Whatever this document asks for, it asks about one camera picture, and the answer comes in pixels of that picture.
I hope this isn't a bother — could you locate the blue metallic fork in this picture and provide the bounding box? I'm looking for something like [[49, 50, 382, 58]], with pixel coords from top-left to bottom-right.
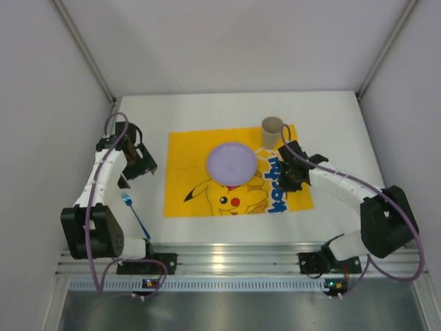
[[121, 192, 151, 240]]

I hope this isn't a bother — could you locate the beige paper cup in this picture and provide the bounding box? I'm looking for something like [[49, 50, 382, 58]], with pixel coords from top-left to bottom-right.
[[261, 117, 284, 150]]

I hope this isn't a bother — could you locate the yellow pikachu cloth placemat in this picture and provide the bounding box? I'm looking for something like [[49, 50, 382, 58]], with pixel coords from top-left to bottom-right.
[[164, 127, 314, 217]]

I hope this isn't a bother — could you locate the purple plastic plate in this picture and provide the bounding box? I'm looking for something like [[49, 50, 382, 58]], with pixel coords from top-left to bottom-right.
[[206, 142, 258, 186]]

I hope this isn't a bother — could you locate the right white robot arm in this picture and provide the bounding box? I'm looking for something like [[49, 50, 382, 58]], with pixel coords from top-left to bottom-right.
[[278, 141, 419, 271]]

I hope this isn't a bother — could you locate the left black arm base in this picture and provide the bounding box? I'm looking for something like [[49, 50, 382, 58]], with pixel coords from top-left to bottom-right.
[[116, 243, 178, 275]]

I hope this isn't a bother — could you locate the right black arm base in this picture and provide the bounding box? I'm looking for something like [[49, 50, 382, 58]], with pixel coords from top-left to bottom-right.
[[298, 236, 362, 278]]

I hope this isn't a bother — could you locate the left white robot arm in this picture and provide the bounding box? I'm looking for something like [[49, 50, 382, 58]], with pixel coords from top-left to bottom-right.
[[61, 121, 157, 259]]

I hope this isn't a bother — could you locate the aluminium mounting rail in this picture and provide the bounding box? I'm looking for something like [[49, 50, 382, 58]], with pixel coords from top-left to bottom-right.
[[55, 243, 419, 277]]

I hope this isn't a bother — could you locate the slotted grey cable duct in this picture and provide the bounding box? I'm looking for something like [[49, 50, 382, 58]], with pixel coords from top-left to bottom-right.
[[68, 277, 345, 293]]

